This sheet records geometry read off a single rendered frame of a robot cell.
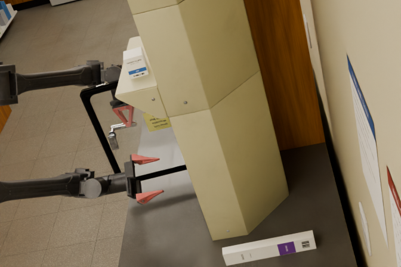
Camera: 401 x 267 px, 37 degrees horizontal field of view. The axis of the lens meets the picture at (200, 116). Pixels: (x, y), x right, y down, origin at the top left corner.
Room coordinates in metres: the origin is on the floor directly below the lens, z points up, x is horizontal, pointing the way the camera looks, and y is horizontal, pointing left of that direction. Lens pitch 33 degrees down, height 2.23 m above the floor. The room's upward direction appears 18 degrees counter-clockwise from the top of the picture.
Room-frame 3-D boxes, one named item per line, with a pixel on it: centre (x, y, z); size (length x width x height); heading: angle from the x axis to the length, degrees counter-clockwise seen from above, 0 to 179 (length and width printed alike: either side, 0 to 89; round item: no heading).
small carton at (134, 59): (1.40, 0.12, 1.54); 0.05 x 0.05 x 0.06; 87
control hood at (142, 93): (1.47, 0.11, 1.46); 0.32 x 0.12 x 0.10; 169
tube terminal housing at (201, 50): (1.44, -0.07, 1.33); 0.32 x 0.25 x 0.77; 169
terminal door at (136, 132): (1.63, 0.19, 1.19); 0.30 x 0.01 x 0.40; 84
